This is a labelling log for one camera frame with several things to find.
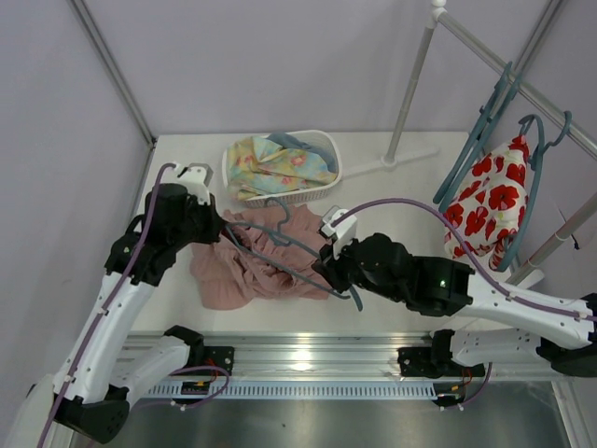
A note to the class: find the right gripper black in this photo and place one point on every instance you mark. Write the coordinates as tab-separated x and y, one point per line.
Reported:
329	272

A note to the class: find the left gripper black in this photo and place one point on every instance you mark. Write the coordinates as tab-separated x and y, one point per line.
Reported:
212	224

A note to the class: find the pink skirt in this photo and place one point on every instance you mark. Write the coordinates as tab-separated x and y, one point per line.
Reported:
217	289

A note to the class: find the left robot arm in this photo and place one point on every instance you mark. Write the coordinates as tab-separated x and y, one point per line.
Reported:
87	394

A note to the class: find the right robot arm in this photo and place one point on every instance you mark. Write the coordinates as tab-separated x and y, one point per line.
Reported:
536	327

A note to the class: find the teal hanger with garment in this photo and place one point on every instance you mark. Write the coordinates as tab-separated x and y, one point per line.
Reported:
535	162

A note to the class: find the yellow floral garment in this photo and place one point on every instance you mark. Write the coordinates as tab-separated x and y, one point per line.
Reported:
256	166

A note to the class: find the white laundry basket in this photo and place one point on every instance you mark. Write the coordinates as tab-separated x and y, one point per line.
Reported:
315	137

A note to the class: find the red poppy floral garment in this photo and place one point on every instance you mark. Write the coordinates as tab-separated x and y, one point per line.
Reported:
490	205

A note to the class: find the blue garment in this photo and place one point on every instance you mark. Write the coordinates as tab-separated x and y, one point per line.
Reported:
287	140

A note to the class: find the silver clothes rack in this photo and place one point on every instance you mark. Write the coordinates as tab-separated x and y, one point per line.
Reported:
392	158

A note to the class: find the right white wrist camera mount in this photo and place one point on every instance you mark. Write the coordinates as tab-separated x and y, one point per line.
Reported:
339	231

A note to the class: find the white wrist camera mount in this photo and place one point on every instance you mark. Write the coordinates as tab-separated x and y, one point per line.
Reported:
339	231
195	178

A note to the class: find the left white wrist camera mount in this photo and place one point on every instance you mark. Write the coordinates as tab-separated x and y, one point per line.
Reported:
195	178

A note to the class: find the aluminium mounting rail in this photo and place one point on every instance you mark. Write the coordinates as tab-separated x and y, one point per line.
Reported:
307	356

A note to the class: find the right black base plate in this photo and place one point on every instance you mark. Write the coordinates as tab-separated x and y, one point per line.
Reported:
423	362

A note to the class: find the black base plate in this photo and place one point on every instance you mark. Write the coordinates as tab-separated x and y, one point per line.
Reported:
220	356
423	362

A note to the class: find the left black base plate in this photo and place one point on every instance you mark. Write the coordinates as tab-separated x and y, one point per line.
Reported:
220	356

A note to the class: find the white slotted cable duct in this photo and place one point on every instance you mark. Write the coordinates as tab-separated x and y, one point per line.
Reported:
184	390

